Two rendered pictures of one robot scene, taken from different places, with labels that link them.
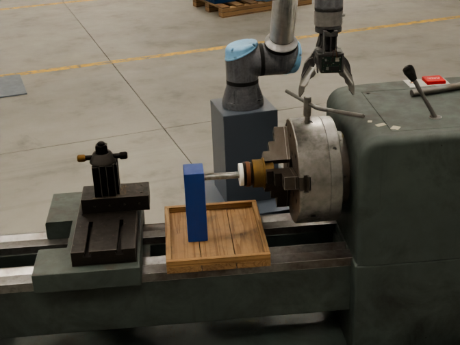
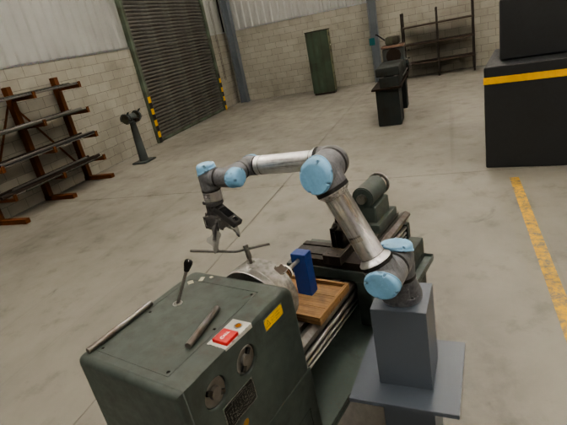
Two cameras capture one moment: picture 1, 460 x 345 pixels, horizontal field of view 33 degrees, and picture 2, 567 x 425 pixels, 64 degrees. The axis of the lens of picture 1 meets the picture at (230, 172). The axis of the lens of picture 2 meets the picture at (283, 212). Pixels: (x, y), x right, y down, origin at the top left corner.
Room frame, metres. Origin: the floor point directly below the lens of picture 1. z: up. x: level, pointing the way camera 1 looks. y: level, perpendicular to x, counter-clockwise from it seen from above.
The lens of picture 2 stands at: (3.38, -1.39, 2.09)
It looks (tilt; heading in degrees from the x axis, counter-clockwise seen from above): 21 degrees down; 131
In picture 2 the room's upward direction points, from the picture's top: 12 degrees counter-clockwise
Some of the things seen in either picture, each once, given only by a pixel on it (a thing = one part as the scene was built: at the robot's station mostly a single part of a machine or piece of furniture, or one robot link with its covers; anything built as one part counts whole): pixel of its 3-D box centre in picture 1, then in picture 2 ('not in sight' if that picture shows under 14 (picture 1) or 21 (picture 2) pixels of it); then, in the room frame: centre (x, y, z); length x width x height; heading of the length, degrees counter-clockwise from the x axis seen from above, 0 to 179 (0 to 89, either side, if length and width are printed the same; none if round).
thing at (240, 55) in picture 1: (243, 59); (396, 257); (2.71, -0.07, 1.27); 0.13 x 0.12 x 0.14; 98
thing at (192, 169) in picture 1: (195, 202); (304, 271); (2.13, 0.11, 1.00); 0.08 x 0.06 x 0.23; 4
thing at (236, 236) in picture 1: (214, 234); (302, 297); (2.13, 0.06, 0.89); 0.36 x 0.30 x 0.04; 4
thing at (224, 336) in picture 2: (433, 81); (225, 337); (2.41, -0.66, 1.26); 0.06 x 0.06 x 0.02; 4
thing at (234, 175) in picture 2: not in sight; (231, 175); (2.16, -0.25, 1.63); 0.11 x 0.11 x 0.08; 8
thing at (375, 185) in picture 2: not in sight; (371, 201); (2.06, 0.96, 1.01); 0.30 x 0.20 x 0.29; 94
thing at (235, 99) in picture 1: (242, 91); (400, 284); (2.71, -0.06, 1.15); 0.15 x 0.15 x 0.10
